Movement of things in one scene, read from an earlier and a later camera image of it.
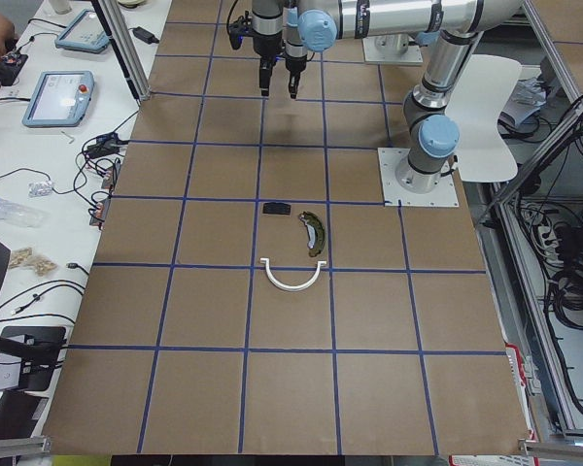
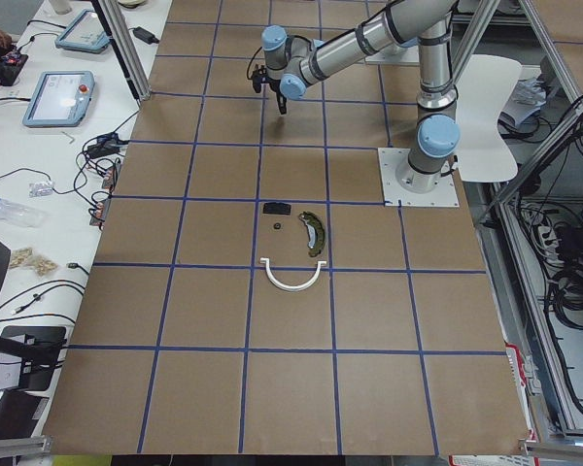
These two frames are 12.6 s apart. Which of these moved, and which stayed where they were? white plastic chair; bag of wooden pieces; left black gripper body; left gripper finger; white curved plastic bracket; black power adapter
Moved: left black gripper body; left gripper finger
Stayed: black power adapter; white plastic chair; bag of wooden pieces; white curved plastic bracket
